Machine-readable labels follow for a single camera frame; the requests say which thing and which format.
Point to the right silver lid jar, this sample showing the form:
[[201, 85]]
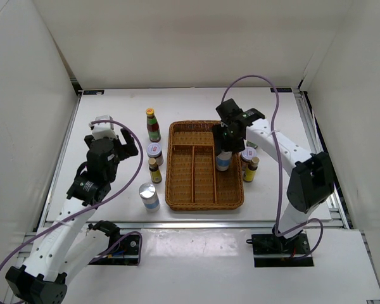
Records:
[[246, 156]]

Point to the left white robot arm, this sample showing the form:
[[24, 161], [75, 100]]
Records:
[[45, 275]]

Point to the small yellow label bottle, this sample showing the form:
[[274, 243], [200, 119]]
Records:
[[154, 170]]

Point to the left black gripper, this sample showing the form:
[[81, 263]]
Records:
[[125, 151]]

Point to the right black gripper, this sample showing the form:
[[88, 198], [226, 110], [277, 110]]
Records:
[[218, 131]]

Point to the yellow cap sauce bottle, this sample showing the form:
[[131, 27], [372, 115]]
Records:
[[152, 126], [252, 145]]

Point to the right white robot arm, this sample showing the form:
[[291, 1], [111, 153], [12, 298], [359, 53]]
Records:
[[311, 175]]

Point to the silver lid jar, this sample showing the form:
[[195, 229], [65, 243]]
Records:
[[154, 150], [246, 156]]

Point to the right yellow cap sauce bottle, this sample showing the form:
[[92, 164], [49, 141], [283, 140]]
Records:
[[252, 145]]

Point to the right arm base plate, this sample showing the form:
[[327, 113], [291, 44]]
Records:
[[270, 251]]

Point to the brown wicker basket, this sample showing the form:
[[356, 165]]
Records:
[[192, 181]]

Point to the white blue canister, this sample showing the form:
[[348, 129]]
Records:
[[149, 197], [223, 160]]

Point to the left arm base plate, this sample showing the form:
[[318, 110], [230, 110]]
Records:
[[125, 250]]

